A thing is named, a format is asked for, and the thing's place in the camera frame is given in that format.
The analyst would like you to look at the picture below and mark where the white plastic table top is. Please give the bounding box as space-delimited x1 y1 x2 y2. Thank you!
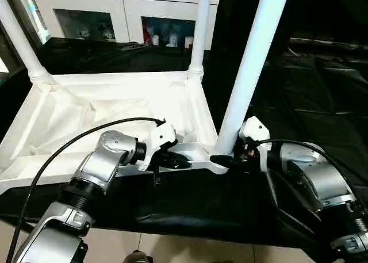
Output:
0 70 231 195

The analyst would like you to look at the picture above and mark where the white glass-door cabinet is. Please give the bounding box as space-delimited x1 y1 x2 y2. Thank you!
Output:
30 0 220 51

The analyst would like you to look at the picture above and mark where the long dark metal rod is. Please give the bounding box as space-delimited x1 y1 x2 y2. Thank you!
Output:
289 37 368 50

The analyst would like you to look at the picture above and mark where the white teal patterned curtain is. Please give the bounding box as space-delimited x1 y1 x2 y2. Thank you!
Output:
18 0 49 44

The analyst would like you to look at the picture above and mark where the brown round robot part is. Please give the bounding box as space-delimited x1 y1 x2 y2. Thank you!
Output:
124 248 155 263

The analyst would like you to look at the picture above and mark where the grey curtain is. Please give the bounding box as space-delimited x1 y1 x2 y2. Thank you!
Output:
0 12 22 73

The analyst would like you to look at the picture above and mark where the black work surface mat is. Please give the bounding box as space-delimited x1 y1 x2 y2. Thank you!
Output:
0 37 368 258

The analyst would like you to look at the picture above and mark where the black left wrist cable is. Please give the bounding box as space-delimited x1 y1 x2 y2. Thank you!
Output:
5 117 167 263

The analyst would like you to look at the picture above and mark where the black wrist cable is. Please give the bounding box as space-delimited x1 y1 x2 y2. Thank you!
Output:
252 138 368 196
5 117 167 263

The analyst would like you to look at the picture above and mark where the white plastic table leg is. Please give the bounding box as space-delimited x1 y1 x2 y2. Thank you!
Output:
210 0 293 160
186 0 219 80
0 0 56 86

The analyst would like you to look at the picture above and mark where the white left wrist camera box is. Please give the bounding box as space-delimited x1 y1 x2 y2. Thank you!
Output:
136 119 178 171

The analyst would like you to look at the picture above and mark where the black backdrop cloth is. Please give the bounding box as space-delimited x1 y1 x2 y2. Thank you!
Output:
212 0 368 45

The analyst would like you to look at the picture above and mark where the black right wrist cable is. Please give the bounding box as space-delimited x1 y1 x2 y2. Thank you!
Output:
252 138 368 196

